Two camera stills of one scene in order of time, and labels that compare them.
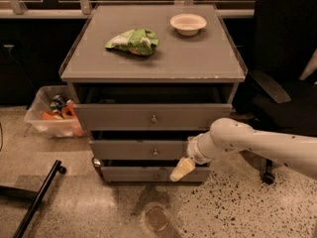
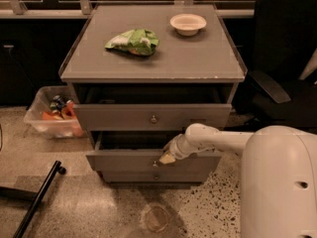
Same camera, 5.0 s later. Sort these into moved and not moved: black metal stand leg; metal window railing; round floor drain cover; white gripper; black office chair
Moved: white gripper
Not moved: black metal stand leg; black office chair; metal window railing; round floor drain cover
